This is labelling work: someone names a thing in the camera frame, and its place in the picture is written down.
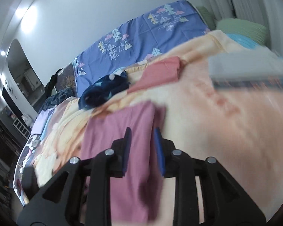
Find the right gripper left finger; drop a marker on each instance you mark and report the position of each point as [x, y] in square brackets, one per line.
[78, 183]

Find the black garment on headboard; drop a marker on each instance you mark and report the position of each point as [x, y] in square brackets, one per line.
[50, 85]

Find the light blue pillow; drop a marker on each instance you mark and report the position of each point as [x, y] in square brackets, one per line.
[243, 41]

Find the lilac folded cloth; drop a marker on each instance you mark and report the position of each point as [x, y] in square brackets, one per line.
[40, 121]

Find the pink long-sleeve shirt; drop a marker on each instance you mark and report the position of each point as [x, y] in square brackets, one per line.
[134, 198]

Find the blue tree-print pillow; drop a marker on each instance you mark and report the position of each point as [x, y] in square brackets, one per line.
[142, 38]

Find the dark teal knitted blanket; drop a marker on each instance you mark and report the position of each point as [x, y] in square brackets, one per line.
[57, 99]

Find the dark autumn-print pillow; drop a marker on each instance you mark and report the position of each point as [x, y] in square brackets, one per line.
[66, 78]

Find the folded salmon garment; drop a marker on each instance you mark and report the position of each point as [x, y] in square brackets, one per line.
[159, 73]

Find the green pillow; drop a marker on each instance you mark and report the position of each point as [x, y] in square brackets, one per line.
[256, 32]

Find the navy star fleece garment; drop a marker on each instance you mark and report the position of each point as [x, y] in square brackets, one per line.
[102, 90]

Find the stack of folded clothes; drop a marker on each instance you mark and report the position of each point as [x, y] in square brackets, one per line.
[249, 69]

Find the white pleated curtain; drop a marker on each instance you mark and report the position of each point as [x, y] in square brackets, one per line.
[262, 12]

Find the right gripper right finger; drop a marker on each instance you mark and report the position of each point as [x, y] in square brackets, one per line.
[205, 192]

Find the peach fleece blanket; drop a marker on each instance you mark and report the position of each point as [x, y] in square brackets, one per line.
[241, 128]

